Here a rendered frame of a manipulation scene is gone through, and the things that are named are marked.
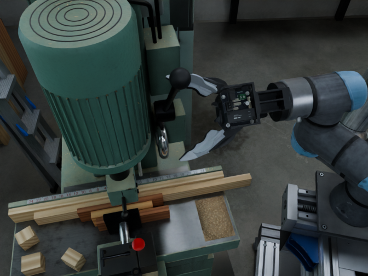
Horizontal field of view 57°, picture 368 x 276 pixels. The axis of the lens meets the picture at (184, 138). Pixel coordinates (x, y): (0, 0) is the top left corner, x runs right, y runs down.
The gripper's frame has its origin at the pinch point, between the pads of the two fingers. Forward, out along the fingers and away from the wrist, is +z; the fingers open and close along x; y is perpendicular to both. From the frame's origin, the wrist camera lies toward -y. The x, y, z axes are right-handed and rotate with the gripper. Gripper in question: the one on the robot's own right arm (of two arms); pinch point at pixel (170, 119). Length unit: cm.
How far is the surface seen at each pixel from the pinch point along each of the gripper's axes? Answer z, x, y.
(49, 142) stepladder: 56, -7, -141
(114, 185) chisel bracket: 13.8, 12.3, -23.5
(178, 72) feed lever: -1.3, -6.2, 9.4
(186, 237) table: -2.2, 30.3, -30.9
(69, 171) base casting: 31, 8, -61
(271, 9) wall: -132, -101, -233
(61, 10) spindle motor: 14.6, -18.3, 7.8
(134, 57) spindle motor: 4.8, -10.0, 7.2
